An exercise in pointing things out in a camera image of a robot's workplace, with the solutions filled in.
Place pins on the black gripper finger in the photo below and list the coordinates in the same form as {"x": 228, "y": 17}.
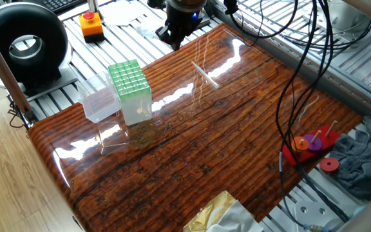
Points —
{"x": 187, "y": 36}
{"x": 167, "y": 33}

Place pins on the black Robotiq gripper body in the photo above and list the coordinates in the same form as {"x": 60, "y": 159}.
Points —
{"x": 185, "y": 16}

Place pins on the clear large pipette tip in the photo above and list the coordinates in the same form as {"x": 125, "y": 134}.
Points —
{"x": 206, "y": 75}

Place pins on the green pipette tip rack box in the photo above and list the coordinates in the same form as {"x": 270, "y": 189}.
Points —
{"x": 129, "y": 80}

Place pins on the clear crumpled plastic bag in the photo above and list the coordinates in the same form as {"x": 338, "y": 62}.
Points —
{"x": 148, "y": 29}

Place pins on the white paper sheet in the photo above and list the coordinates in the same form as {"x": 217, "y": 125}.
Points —
{"x": 121, "y": 13}

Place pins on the yellow emergency stop button box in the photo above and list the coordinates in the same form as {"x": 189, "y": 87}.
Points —
{"x": 91, "y": 27}

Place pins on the clear plastic box lid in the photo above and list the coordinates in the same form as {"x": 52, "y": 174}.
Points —
{"x": 98, "y": 103}

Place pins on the glossy wood-grain board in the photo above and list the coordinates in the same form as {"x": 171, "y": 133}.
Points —
{"x": 188, "y": 145}

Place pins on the black keyboard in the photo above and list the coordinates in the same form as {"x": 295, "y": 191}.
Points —
{"x": 60, "y": 4}

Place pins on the perforated aluminium plate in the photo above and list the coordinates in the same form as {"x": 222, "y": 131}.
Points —
{"x": 314, "y": 17}

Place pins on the brown metal pole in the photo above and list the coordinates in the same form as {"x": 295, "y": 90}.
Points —
{"x": 2, "y": 67}

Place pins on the red wooden peg toy base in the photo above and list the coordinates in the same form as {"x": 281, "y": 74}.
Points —
{"x": 328, "y": 137}

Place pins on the gold tissue pack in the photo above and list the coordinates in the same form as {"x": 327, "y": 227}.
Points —
{"x": 211, "y": 212}

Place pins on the grey crumpled cloth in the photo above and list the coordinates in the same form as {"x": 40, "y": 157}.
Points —
{"x": 366, "y": 161}

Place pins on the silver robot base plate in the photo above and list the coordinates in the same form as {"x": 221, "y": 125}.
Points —
{"x": 314, "y": 219}

